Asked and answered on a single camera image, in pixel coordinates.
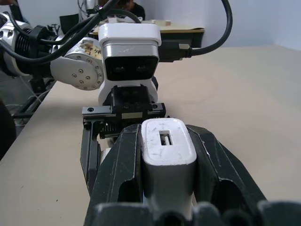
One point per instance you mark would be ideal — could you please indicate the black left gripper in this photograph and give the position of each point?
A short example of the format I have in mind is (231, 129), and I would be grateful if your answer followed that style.
(131, 101)

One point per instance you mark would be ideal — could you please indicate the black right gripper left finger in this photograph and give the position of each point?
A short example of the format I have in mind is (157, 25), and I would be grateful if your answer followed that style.
(113, 169)

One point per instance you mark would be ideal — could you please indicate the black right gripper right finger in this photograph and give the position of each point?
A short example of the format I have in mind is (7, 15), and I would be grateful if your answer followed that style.
(218, 164)

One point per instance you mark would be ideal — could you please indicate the white charger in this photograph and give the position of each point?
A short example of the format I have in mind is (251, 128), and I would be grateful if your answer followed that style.
(168, 150)

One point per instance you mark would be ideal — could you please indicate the black chair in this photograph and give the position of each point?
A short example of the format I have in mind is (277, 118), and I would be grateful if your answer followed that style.
(69, 22)

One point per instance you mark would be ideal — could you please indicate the desk with wooden top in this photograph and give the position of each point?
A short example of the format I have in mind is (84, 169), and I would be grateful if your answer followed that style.
(178, 29)

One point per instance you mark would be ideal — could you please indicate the person in dark clothes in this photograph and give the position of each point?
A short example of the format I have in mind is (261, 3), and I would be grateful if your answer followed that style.
(137, 10)

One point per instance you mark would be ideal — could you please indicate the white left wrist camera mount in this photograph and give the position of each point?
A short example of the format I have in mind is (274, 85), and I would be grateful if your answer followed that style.
(129, 33)

